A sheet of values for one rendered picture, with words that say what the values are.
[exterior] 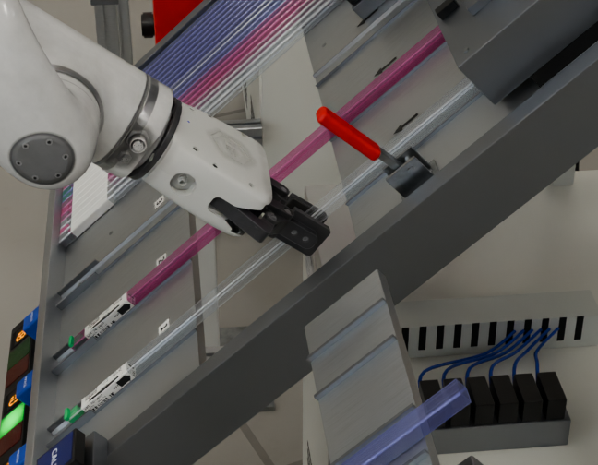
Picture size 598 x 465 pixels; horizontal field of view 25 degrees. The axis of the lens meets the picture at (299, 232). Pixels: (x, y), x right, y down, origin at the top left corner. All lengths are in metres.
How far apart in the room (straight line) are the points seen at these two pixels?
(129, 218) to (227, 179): 0.41
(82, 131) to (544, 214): 0.94
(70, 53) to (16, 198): 2.02
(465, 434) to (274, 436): 0.99
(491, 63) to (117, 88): 0.29
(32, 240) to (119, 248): 1.47
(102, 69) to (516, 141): 0.32
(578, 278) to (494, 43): 0.70
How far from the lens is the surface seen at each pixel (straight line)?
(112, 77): 1.05
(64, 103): 0.97
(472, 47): 1.04
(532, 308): 1.55
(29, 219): 2.97
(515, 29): 1.03
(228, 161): 1.09
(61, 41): 1.05
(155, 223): 1.40
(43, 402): 1.32
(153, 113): 1.06
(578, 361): 1.56
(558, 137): 1.04
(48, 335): 1.41
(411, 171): 1.06
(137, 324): 1.29
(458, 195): 1.04
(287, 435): 2.36
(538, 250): 1.73
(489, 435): 1.41
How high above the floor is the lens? 1.58
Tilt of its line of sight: 33 degrees down
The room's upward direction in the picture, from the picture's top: straight up
